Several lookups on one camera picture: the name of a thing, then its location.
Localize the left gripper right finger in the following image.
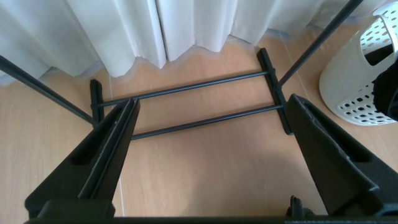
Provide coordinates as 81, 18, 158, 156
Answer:
285, 93, 398, 218

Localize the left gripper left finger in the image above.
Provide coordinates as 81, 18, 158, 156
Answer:
24, 97, 141, 218

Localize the black garment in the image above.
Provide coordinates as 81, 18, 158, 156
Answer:
372, 60, 398, 123

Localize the white laundry basket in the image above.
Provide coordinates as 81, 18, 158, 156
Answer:
318, 1, 398, 127

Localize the black clothes rack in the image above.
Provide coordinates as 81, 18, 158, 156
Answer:
0, 0, 364, 141

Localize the beige curtain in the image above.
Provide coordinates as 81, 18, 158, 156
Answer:
0, 0, 398, 85

